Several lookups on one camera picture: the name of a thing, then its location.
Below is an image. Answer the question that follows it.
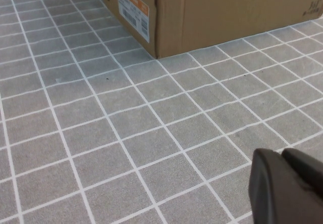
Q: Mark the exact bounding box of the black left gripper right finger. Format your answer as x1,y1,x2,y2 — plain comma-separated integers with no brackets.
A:
281,147,323,196

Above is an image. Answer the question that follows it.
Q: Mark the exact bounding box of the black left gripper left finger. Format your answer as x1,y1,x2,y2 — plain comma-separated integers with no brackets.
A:
248,148,323,224

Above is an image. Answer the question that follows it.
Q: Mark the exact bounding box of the brown cardboard shoe box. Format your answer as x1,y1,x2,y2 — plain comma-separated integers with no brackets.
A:
99,0,323,60

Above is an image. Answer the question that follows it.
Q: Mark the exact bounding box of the grey grid tablecloth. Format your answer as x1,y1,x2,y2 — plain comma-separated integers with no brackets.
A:
0,0,323,224

